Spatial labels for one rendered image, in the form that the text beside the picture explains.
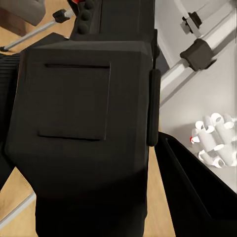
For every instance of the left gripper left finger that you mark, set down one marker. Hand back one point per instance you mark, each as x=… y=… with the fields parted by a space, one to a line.
x=6 y=165

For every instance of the bed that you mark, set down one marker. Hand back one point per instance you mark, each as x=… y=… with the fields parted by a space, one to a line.
x=31 y=11

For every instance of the bookcase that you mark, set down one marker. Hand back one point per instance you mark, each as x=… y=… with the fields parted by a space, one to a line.
x=167 y=53

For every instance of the camera tripod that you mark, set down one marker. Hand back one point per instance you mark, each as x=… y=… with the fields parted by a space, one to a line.
x=199 y=56

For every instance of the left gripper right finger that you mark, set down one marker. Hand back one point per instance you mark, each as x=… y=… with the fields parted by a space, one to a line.
x=200 y=203

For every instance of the digital camera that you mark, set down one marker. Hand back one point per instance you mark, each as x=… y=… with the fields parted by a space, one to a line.
x=80 y=113

